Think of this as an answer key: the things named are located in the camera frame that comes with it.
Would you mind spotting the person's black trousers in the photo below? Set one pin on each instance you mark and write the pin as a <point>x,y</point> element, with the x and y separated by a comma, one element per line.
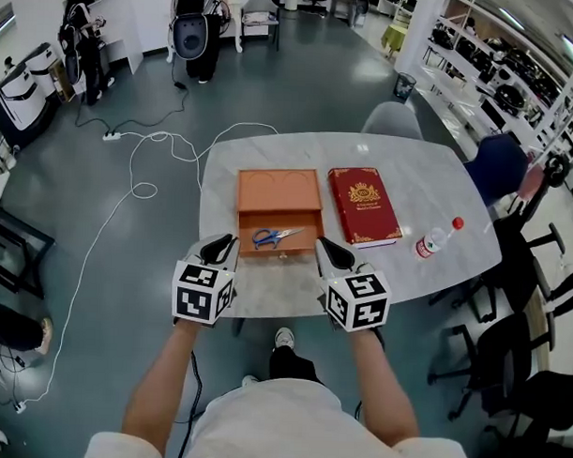
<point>293,367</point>

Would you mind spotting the grey shell chair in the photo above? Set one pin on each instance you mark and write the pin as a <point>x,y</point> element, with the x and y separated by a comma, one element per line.
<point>392,119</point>

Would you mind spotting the orange wooden drawer container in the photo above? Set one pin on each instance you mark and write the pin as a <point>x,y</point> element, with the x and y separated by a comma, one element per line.
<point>278,190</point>

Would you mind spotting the red hardcover book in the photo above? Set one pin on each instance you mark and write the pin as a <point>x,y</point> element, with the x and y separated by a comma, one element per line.
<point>364,205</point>

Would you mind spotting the black mesh waste bin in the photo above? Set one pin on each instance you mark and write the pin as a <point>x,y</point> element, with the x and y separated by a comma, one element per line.
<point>404,86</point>

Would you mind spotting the person's white shirt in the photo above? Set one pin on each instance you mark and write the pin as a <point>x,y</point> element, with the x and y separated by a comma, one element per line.
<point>279,430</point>

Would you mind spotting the blue chair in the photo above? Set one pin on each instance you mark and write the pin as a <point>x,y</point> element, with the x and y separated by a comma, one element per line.
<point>497,165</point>

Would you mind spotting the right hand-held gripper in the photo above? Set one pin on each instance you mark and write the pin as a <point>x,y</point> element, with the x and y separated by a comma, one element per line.
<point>359,303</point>

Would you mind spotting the yellow-green cloth table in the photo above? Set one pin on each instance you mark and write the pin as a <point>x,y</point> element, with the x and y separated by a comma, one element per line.
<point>392,37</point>

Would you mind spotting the person's right forearm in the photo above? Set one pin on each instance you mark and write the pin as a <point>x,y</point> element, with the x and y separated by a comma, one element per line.
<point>384,386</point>

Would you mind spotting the white partition desk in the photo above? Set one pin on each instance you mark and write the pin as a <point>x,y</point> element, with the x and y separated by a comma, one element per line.
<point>122,25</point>

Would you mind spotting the small white power strip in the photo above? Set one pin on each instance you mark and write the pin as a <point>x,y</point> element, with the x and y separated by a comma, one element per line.
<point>20,406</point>

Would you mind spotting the black office chair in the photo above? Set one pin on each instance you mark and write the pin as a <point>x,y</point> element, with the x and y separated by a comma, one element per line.
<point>515,264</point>
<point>547,411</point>
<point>502,357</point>

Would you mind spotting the person's white shoe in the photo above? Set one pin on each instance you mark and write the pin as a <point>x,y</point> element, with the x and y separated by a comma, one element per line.
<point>284,338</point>
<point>250,381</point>

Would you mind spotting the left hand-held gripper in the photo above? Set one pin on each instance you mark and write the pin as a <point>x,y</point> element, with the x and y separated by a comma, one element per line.
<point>197,293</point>

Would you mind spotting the white and black machine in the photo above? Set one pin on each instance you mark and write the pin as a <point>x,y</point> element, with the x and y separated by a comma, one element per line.
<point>19,96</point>

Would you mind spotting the black frame glass table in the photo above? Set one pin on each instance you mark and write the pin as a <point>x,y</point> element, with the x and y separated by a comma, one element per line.
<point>13,251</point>

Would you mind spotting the clear bottle with red cap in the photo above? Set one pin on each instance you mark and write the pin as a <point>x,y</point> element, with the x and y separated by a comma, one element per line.
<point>431,242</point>

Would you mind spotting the white storage shelf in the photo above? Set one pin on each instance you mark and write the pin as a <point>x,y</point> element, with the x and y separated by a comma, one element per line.
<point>508,67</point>

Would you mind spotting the white bench chair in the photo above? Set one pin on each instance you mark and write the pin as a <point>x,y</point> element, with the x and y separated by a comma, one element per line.
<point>258,23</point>

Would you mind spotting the person's left forearm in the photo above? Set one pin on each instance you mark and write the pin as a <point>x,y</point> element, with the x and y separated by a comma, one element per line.
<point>161,388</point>

